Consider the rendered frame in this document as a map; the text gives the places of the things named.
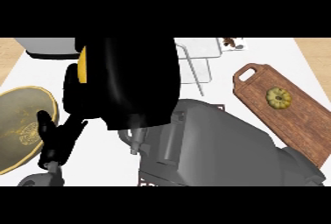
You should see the grey wire tiered shelf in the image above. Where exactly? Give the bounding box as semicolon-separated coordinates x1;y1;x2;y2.
173;38;223;97

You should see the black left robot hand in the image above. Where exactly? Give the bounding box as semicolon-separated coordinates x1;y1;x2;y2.
36;109;90;172

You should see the yellow lemon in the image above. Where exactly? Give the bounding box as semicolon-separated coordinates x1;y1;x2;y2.
77;45;89;85

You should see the white brown printed card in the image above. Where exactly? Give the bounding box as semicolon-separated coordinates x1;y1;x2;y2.
222;37;248;53

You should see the brown wooden cutting board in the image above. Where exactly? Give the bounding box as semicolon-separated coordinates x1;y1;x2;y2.
232;62;331;171

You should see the pale grey appliance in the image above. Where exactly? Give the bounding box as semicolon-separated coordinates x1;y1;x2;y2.
15;37;84;61

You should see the round olive gold placemat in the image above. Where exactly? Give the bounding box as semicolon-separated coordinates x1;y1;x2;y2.
0;85;59;176

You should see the small yellow squash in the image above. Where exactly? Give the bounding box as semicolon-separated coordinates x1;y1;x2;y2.
263;86;294;110

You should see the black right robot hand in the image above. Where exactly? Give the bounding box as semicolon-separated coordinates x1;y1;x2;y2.
62;37;182;131

